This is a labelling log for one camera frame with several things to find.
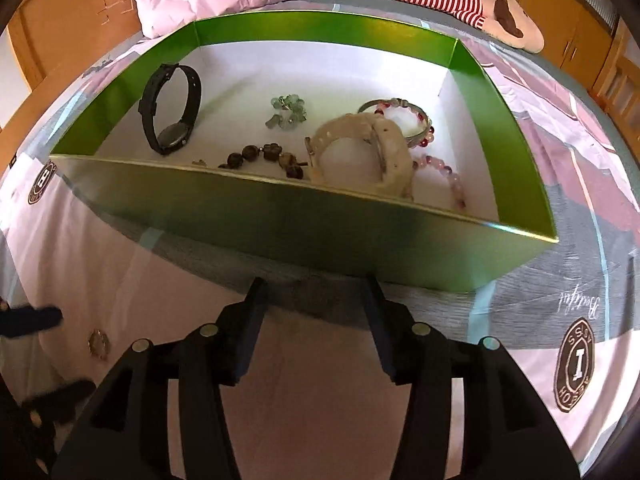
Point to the wooden slatted bed frame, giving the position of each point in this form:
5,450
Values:
625,75

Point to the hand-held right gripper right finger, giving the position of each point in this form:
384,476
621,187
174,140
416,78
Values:
380,330

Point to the printed plaid bed sheet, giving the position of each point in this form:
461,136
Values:
150,285

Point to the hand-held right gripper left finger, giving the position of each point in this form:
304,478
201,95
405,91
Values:
252,330

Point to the wooden wardrobe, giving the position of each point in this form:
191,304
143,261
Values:
555,5

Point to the silver bangle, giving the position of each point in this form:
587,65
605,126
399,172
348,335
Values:
370,104

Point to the black wrist watch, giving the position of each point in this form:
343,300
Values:
172,136

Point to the green cardboard box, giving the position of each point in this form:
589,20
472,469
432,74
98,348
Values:
300,230

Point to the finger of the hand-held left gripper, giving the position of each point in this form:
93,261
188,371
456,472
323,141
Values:
60,402
30,321

